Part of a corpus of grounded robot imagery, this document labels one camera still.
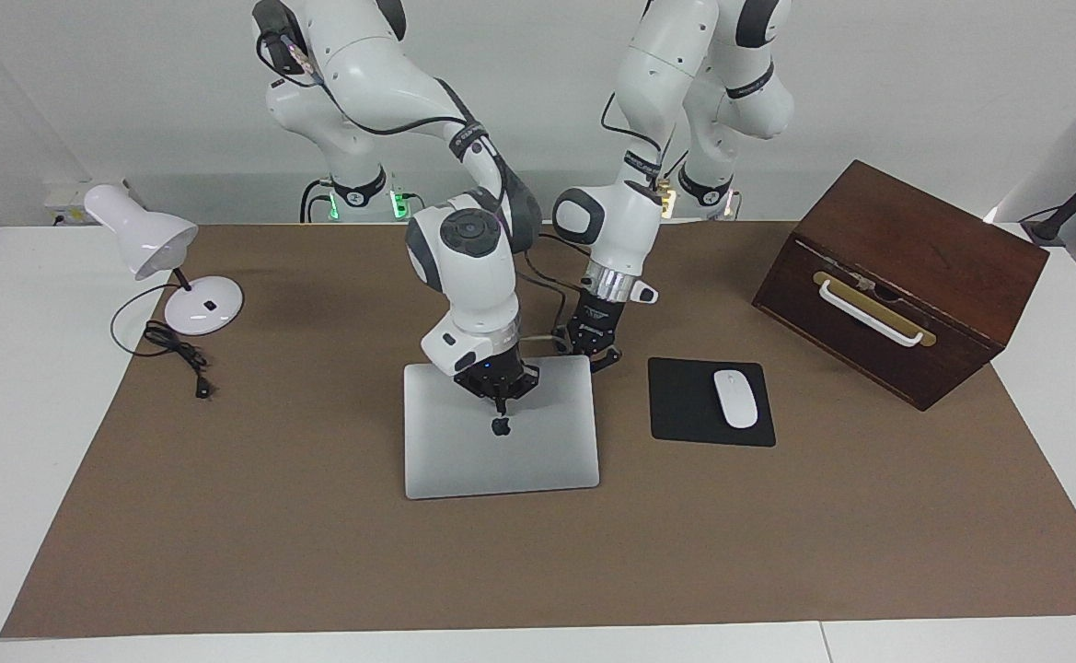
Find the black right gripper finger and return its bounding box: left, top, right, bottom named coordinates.
left=501, top=366, right=541, bottom=413
left=452, top=372, right=504, bottom=414

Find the grey laptop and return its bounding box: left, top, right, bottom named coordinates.
left=403, top=355, right=601, bottom=501

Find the black mouse pad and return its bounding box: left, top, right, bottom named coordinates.
left=647, top=357, right=777, bottom=448

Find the white computer mouse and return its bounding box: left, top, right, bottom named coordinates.
left=713, top=369, right=759, bottom=430

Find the brown table mat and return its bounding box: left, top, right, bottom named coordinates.
left=0, top=219, right=1076, bottom=639

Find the white desk lamp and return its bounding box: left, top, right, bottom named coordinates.
left=83, top=183, right=246, bottom=337

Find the dark wooden box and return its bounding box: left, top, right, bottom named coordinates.
left=751, top=159, right=1050, bottom=413

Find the white power strip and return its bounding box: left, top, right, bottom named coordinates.
left=44, top=180, right=133, bottom=227

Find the black tripod stand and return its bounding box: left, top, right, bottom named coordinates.
left=1021, top=147, right=1076, bottom=248

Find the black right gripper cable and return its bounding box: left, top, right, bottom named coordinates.
left=257, top=18, right=584, bottom=355

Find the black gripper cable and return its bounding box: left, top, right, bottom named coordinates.
left=257, top=18, right=584, bottom=355
left=600, top=87, right=686, bottom=185

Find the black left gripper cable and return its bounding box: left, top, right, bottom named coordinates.
left=600, top=87, right=686, bottom=185

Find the black right arm base cable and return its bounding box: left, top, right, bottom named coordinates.
left=300, top=178, right=336, bottom=224

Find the white box handle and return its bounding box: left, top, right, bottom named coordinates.
left=818, top=279, right=925, bottom=348

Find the black lamp power cable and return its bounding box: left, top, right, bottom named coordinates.
left=110, top=282, right=216, bottom=401

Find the brass handle plate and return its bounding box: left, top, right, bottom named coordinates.
left=812, top=271, right=937, bottom=348

